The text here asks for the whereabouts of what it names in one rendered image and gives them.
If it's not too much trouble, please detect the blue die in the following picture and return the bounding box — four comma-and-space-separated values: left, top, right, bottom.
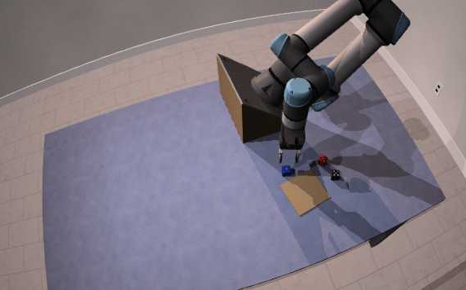
281, 165, 291, 176

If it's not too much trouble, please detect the red die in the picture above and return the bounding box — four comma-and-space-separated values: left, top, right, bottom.
317, 155, 328, 167

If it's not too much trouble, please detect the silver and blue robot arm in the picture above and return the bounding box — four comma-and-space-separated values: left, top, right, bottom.
251, 0, 411, 121

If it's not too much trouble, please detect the tan flat mat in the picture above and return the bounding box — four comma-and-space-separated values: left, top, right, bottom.
280, 169, 330, 216

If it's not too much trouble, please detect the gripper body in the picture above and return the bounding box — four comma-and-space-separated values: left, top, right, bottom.
279, 112, 307, 150

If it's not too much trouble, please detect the black die with white pips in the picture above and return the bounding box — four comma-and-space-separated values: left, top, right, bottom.
331, 170, 340, 180

